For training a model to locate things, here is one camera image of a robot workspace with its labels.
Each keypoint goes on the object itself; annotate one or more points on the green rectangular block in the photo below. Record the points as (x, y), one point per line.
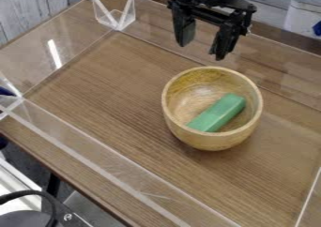
(218, 114)

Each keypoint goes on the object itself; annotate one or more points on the brown wooden bowl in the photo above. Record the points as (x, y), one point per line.
(190, 93)

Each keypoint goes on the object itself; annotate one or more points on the white cylindrical container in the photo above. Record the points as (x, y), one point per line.
(302, 16)

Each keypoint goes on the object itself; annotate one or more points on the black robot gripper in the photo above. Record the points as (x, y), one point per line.
(215, 11)

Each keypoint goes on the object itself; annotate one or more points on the black table leg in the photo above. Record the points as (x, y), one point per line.
(53, 185)

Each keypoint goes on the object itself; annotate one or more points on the blue object at edge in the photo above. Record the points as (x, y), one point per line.
(5, 92)
(316, 29)

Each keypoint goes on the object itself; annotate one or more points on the clear acrylic enclosure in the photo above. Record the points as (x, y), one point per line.
(88, 72)

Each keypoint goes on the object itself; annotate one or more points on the blue object at right edge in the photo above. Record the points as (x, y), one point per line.
(316, 29)

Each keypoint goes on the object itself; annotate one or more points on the blue object at left edge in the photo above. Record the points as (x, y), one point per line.
(5, 92)

